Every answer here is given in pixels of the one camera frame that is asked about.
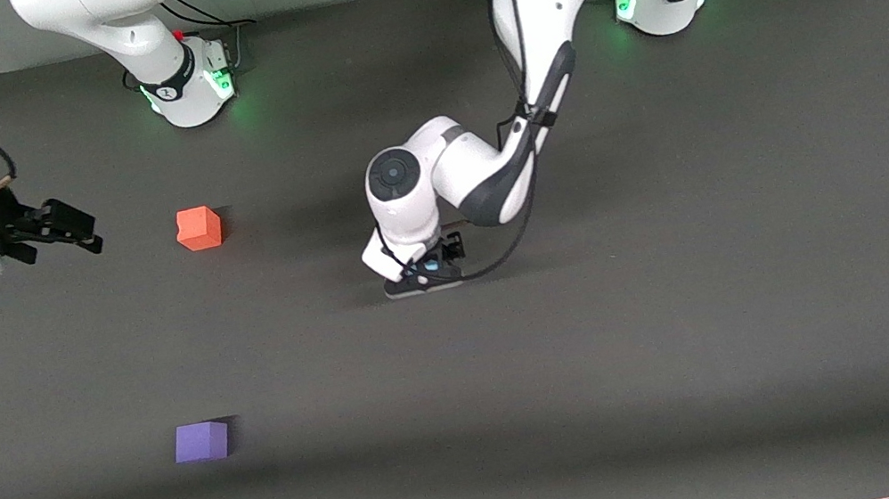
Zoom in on dark grey table mat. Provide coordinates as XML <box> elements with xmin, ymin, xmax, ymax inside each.
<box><xmin>0</xmin><ymin>0</ymin><xmax>889</xmax><ymax>499</ymax></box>

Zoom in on orange foam block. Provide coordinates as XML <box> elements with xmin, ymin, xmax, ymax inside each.
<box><xmin>172</xmin><ymin>203</ymin><xmax>226</xmax><ymax>255</ymax></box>

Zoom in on black right arm base cables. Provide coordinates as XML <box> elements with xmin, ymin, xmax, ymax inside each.
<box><xmin>160</xmin><ymin>0</ymin><xmax>265</xmax><ymax>86</ymax></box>

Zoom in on purple foam block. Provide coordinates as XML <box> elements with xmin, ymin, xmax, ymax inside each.
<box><xmin>170</xmin><ymin>418</ymin><xmax>234</xmax><ymax>467</ymax></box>

